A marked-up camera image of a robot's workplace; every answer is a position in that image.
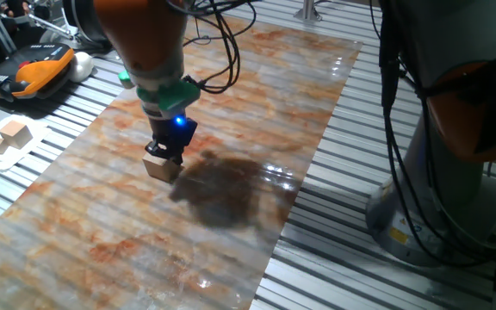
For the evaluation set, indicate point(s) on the orange and black teach pendant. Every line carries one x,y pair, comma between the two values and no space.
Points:
28,73

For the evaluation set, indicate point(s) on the wooden cube block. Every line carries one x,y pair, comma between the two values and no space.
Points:
158,170

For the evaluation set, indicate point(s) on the orange marble pattern mat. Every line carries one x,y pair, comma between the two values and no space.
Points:
101,224

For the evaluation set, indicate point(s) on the aluminium frame post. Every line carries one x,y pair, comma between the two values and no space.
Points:
307,10

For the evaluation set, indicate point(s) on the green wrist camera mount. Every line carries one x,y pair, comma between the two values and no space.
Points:
175,97

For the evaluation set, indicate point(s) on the silver metal bracket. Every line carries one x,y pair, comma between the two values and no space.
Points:
52,26

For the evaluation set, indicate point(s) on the white computer mouse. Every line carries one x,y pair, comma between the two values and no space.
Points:
81,66

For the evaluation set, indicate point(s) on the large wooden cube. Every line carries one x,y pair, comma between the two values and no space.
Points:
15,134

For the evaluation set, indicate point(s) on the black round spool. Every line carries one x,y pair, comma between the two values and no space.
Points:
80,21

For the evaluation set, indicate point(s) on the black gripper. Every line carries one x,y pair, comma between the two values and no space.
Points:
170,131

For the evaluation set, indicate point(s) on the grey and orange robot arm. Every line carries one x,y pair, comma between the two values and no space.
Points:
144,34

